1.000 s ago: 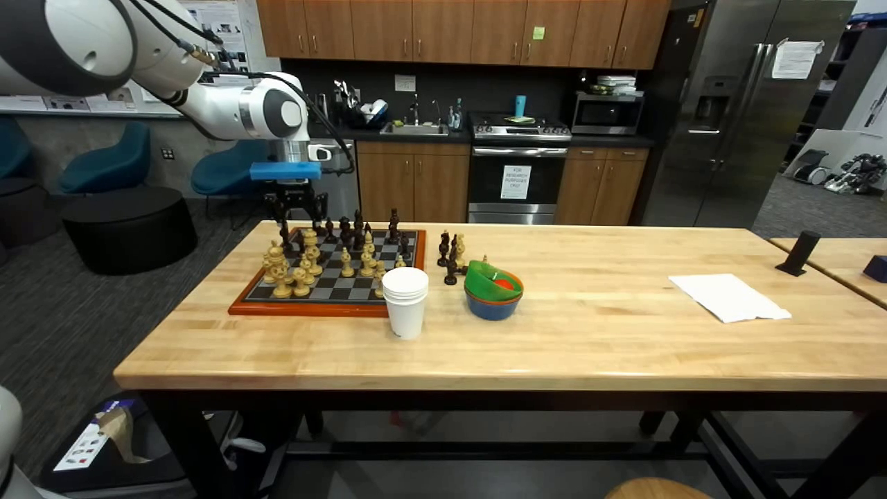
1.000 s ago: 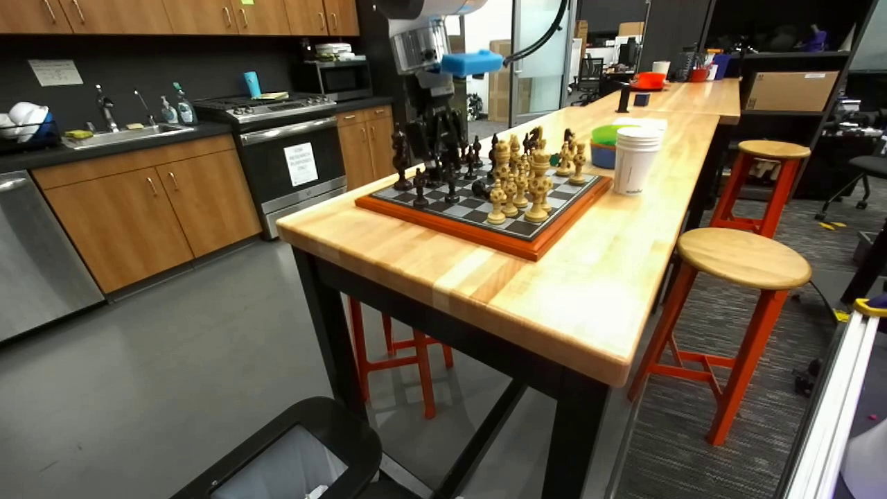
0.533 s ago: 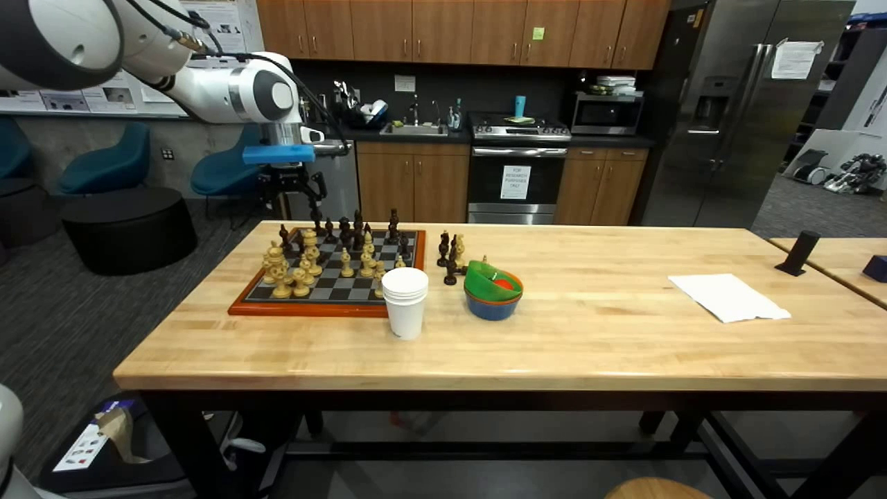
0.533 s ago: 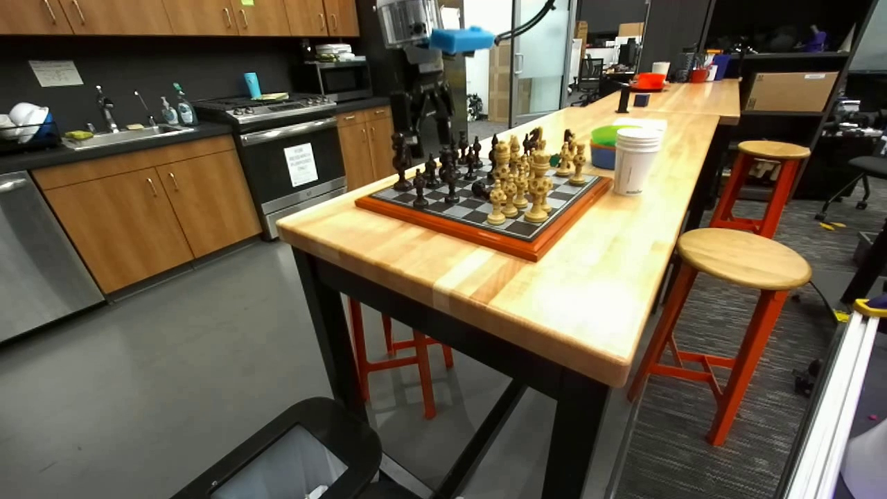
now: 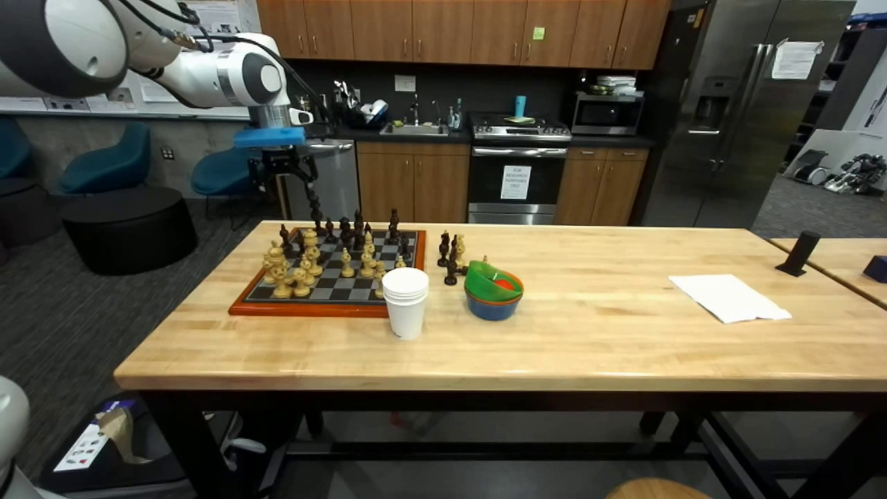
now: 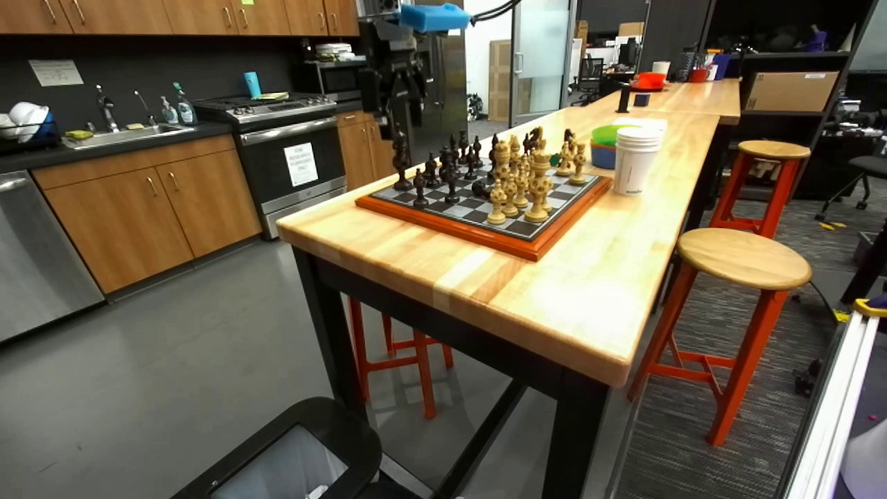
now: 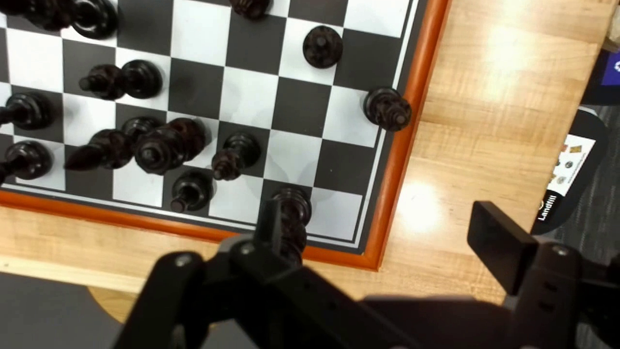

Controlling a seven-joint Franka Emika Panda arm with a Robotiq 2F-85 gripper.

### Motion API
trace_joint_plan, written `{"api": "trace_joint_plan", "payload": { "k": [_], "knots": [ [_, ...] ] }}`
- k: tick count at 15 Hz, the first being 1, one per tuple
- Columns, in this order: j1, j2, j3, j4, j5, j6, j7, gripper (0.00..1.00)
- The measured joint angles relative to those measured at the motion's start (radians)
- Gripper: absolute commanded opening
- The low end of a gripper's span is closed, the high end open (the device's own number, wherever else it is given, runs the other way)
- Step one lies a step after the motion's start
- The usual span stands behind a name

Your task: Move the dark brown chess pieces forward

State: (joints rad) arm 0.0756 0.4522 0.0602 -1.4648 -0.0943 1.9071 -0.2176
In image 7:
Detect tall dark brown chess piece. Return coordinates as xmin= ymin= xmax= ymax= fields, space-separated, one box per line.
xmin=264 ymin=184 xmax=317 ymax=263

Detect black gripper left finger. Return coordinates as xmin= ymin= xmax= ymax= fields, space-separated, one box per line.
xmin=115 ymin=196 xmax=415 ymax=349

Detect orange framed chess board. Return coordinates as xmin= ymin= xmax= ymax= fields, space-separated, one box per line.
xmin=0 ymin=0 xmax=454 ymax=271

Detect dark brown chess pawn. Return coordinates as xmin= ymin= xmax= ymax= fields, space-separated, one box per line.
xmin=301 ymin=23 xmax=346 ymax=70

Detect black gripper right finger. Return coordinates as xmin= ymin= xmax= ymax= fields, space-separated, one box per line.
xmin=468 ymin=199 xmax=620 ymax=349

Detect butcher block wooden table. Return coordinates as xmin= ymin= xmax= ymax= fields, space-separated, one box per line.
xmin=0 ymin=0 xmax=620 ymax=326

